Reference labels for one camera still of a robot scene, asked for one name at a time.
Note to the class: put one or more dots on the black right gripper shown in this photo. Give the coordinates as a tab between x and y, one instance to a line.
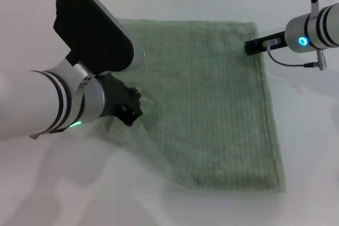
270	43

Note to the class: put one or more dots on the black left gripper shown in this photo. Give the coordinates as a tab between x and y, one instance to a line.
115	96

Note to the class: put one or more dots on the pale green terry towel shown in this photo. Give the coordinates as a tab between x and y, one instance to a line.
212	109

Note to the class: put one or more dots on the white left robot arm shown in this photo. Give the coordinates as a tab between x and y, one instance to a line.
39	101

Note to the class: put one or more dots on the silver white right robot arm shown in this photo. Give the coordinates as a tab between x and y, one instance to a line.
315	35

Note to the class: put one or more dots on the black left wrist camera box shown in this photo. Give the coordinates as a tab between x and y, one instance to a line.
92	30

